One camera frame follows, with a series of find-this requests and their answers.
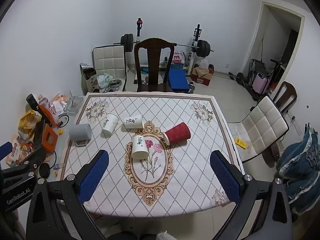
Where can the cardboard box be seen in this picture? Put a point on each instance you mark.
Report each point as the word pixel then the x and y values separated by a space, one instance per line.
pixel 203 78

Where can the floral printed tablecloth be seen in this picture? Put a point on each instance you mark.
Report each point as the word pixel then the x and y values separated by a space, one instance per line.
pixel 180 170

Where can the white weight rack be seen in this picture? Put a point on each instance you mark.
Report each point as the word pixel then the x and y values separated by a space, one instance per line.
pixel 138 36

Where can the dark wooden chair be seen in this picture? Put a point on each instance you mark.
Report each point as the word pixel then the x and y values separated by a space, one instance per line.
pixel 290 92
pixel 153 55

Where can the grey ribbed cup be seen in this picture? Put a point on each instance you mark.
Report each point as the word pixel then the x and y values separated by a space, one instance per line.
pixel 80 132

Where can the small yellow box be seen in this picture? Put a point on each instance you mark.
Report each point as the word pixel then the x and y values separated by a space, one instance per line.
pixel 240 143

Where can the blue bench pad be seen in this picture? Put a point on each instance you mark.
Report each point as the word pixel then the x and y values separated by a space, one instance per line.
pixel 178 81

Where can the black barbell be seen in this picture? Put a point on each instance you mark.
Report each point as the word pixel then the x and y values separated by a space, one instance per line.
pixel 203 48

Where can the red ribbed paper cup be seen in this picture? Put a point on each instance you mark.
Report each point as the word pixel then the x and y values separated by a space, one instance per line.
pixel 178 133

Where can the white door frame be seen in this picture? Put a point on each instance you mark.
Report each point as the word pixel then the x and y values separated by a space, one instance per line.
pixel 253 42

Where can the glass ashtray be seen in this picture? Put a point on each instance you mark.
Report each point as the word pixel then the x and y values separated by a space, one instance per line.
pixel 72 105

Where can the yellow plastic bag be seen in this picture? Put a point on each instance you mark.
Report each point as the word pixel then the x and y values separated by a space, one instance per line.
pixel 27 121

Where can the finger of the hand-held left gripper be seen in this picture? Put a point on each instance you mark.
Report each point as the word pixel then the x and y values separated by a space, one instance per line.
pixel 26 162
pixel 5 150

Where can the white paper cup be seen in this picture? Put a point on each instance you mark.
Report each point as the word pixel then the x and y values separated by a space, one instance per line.
pixel 139 148
pixel 133 122
pixel 110 125

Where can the green and white plastic bag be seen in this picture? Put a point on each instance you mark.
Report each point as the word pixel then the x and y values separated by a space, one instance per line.
pixel 103 79

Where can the red and white bag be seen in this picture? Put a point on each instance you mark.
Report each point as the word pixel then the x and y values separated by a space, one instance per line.
pixel 178 58

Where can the orange bottle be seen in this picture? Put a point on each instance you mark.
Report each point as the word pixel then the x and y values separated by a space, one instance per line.
pixel 46 110

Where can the white padded chair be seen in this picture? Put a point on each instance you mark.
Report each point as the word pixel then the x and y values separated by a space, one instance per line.
pixel 110 60
pixel 265 120

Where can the blue denim clothing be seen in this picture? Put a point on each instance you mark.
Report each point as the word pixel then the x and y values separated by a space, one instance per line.
pixel 302 172

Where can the black folded exercise machine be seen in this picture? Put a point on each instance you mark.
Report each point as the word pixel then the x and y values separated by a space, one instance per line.
pixel 258 66

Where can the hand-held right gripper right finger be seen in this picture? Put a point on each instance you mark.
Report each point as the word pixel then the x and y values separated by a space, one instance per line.
pixel 225 177

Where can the metal bowl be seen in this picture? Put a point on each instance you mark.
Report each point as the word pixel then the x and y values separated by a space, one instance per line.
pixel 114 83

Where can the black dumbbell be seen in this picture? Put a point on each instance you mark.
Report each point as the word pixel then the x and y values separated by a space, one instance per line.
pixel 239 77

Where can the brown carton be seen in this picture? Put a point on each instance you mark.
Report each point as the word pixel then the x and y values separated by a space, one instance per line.
pixel 90 82

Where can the colourful snack packet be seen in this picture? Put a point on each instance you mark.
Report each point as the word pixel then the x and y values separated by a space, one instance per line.
pixel 15 153

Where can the pink suitcase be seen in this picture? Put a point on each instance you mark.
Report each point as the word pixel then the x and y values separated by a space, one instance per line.
pixel 260 84

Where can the orange box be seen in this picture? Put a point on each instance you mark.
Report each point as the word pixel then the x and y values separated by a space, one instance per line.
pixel 51 142

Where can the black round disc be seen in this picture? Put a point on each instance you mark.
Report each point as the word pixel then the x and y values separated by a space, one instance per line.
pixel 44 170

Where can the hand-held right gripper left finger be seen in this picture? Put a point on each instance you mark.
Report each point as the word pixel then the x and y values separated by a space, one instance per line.
pixel 93 177

